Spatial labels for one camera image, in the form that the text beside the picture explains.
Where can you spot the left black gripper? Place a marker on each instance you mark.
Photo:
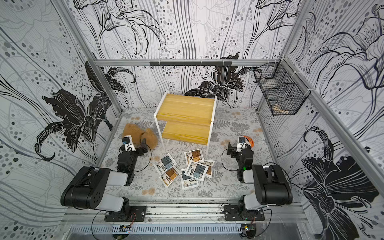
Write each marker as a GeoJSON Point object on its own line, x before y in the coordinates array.
{"type": "Point", "coordinates": [139, 150]}

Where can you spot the blue coffee bag two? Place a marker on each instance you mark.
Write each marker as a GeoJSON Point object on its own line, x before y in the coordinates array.
{"type": "Point", "coordinates": [188, 182]}

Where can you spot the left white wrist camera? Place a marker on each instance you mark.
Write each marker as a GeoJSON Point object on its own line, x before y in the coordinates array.
{"type": "Point", "coordinates": [128, 142]}

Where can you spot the black wire basket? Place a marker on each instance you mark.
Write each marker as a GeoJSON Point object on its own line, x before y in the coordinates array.
{"type": "Point", "coordinates": [278, 84]}

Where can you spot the brown coffee bag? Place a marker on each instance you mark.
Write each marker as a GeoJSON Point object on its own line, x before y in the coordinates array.
{"type": "Point", "coordinates": [169, 176]}
{"type": "Point", "coordinates": [210, 164]}
{"type": "Point", "coordinates": [194, 156]}

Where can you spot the brown coffee bag left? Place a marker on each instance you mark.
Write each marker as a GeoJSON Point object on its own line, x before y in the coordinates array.
{"type": "Point", "coordinates": [169, 176]}

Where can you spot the grey cable duct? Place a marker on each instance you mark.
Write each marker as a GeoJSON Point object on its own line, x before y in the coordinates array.
{"type": "Point", "coordinates": [161, 229]}

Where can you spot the blue coffee bag three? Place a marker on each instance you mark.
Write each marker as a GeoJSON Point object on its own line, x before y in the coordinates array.
{"type": "Point", "coordinates": [164, 164]}

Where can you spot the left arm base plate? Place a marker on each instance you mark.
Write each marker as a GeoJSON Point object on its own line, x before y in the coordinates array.
{"type": "Point", "coordinates": [131, 214]}

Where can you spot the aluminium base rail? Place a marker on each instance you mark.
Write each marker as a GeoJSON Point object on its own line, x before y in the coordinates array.
{"type": "Point", "coordinates": [167, 211]}

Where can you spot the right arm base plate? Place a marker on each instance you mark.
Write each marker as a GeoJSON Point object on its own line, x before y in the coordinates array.
{"type": "Point", "coordinates": [232, 213]}

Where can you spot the black bar on frame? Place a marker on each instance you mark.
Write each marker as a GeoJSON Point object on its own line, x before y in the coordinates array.
{"type": "Point", "coordinates": [190, 63]}

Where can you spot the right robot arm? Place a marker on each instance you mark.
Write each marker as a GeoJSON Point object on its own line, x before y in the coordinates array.
{"type": "Point", "coordinates": [270, 184]}

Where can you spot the brown coffee bag right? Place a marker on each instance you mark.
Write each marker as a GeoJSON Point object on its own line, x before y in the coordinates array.
{"type": "Point", "coordinates": [210, 164]}

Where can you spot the brown teddy bear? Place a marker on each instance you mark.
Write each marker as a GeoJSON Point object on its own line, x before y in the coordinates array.
{"type": "Point", "coordinates": [139, 134]}

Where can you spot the orange white toy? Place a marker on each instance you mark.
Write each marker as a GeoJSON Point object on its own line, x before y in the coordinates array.
{"type": "Point", "coordinates": [249, 141]}

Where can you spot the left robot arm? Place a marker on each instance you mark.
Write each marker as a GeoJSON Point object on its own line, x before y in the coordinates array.
{"type": "Point", "coordinates": [87, 188]}

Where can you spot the wooden two-tier shelf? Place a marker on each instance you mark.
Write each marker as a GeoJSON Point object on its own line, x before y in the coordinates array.
{"type": "Point", "coordinates": [185, 119]}

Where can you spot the blue coffee bag one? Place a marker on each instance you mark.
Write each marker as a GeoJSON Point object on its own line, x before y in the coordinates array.
{"type": "Point", "coordinates": [196, 170]}

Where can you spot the brown coffee bag top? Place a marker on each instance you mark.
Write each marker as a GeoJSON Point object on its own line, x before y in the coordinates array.
{"type": "Point", "coordinates": [194, 156]}

